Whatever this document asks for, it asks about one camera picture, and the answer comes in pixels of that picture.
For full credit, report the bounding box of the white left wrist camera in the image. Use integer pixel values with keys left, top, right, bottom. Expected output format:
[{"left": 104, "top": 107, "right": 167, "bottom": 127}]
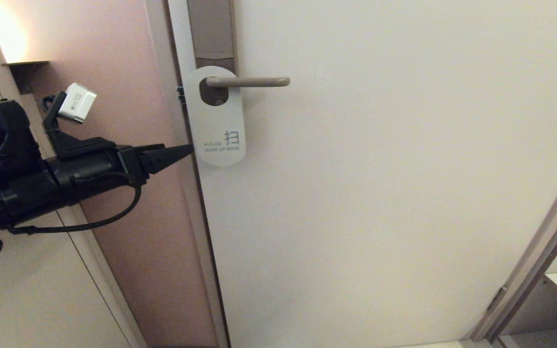
[{"left": 59, "top": 82, "right": 98, "bottom": 124}]

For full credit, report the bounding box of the dark wall light bracket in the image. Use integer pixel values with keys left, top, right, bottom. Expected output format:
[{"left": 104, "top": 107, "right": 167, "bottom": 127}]
[{"left": 2, "top": 60, "right": 49, "bottom": 95}]

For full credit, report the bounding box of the thin black camera cable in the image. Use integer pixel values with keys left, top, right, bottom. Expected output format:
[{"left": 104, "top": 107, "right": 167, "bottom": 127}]
[{"left": 5, "top": 172, "right": 143, "bottom": 235}]

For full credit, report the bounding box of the white plastic door hanger sign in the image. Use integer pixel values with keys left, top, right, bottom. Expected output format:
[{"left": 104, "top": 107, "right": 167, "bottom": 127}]
[{"left": 183, "top": 66, "right": 247, "bottom": 168}]

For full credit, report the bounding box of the grey wardrobe frame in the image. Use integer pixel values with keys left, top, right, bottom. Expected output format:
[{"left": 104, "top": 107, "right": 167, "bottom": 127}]
[{"left": 469, "top": 140, "right": 557, "bottom": 344}]

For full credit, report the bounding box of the white room door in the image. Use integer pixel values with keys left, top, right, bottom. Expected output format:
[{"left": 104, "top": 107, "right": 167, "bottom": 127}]
[{"left": 168, "top": 0, "right": 557, "bottom": 348}]

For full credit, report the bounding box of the brown metal door lock plate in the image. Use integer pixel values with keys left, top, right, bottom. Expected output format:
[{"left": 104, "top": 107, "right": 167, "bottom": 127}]
[{"left": 187, "top": 0, "right": 237, "bottom": 106}]

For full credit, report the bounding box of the grey metal hinge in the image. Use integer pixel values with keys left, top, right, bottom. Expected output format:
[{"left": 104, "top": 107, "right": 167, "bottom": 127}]
[{"left": 487, "top": 287, "right": 509, "bottom": 312}]

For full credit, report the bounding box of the beige metal door handle lever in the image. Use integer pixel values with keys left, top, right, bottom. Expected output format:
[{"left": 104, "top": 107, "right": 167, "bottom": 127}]
[{"left": 205, "top": 76, "right": 291, "bottom": 88}]

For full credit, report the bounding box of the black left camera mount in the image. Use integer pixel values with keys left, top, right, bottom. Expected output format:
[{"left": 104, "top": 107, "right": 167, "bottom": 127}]
[{"left": 42, "top": 92, "right": 117, "bottom": 160}]

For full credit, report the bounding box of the grey wardrobe bottom board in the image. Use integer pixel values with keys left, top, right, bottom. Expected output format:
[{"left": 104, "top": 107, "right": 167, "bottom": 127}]
[{"left": 499, "top": 327, "right": 557, "bottom": 348}]

